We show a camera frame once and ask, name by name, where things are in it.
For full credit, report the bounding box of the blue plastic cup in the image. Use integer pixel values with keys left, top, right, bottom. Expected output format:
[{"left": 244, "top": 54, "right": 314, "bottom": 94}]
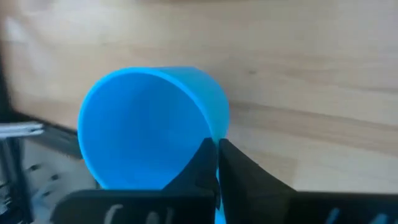
[{"left": 76, "top": 65, "right": 231, "bottom": 224}]

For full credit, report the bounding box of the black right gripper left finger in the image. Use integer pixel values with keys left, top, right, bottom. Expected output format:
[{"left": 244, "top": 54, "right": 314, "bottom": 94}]
[{"left": 51, "top": 138, "right": 218, "bottom": 224}]

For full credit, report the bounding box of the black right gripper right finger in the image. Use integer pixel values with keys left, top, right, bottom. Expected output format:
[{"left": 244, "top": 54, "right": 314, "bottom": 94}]
[{"left": 217, "top": 138, "right": 398, "bottom": 224}]

